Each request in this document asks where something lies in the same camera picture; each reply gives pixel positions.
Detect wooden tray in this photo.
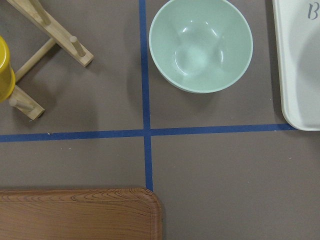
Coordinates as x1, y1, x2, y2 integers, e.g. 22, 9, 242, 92
0, 188, 163, 240

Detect cream bear tray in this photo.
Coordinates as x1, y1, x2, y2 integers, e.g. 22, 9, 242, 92
272, 0, 320, 131

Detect green bowl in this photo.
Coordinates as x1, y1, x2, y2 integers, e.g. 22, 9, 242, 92
148, 0, 254, 94

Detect yellow mug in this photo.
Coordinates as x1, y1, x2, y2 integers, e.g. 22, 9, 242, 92
0, 36, 16, 103

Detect wooden peg rack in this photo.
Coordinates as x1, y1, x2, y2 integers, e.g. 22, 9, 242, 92
8, 0, 94, 120

